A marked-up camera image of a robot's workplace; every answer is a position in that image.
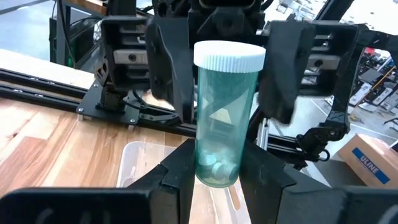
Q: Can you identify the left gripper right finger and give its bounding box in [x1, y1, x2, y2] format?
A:
[238, 140, 398, 224]

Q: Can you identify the black metal stand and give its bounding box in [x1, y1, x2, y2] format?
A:
[49, 0, 108, 68]

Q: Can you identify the black frame clamp handle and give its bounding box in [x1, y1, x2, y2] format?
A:
[296, 123, 346, 163]

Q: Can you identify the teal pill bottle white cap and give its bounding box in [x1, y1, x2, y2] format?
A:
[193, 40, 267, 189]

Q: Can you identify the cardboard box blue label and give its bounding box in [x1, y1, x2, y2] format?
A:
[337, 133, 398, 190]

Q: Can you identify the clear plastic bin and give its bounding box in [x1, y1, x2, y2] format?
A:
[116, 141, 251, 224]

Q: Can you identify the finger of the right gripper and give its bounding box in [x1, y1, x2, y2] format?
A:
[145, 15, 197, 124]
[257, 20, 317, 125]

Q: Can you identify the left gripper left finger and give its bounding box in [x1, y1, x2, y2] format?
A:
[0, 138, 196, 224]

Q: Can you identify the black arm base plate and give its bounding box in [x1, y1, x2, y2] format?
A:
[76, 79, 197, 134]

